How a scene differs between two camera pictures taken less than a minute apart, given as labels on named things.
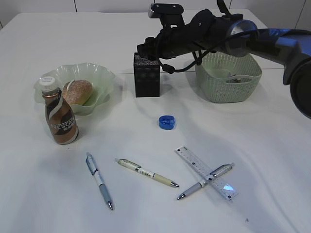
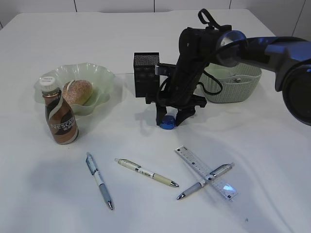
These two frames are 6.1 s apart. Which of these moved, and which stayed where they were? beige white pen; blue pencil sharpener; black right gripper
Moved: black right gripper
Stayed: blue pencil sharpener; beige white pen
